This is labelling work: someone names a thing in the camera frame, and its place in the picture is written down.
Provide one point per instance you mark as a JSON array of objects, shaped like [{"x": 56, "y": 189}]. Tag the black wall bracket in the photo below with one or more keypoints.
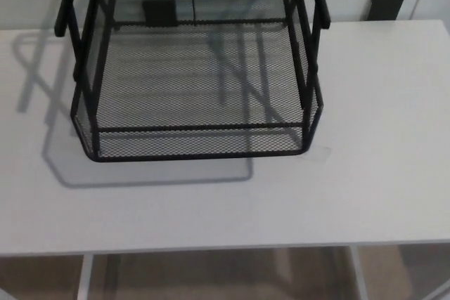
[
  {"x": 159, "y": 13},
  {"x": 385, "y": 6}
]

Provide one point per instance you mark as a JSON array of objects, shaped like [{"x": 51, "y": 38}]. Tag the black metal file rack frame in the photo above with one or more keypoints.
[{"x": 197, "y": 127}]

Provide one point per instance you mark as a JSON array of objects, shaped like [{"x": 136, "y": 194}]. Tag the black wall bracket left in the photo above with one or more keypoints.
[{"x": 159, "y": 13}]

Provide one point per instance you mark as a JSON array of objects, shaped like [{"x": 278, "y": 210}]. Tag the white metal desk leg frame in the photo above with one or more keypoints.
[
  {"x": 84, "y": 275},
  {"x": 359, "y": 275}
]

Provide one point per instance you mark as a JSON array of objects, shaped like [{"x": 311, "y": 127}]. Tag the black wall bracket right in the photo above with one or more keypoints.
[{"x": 385, "y": 6}]

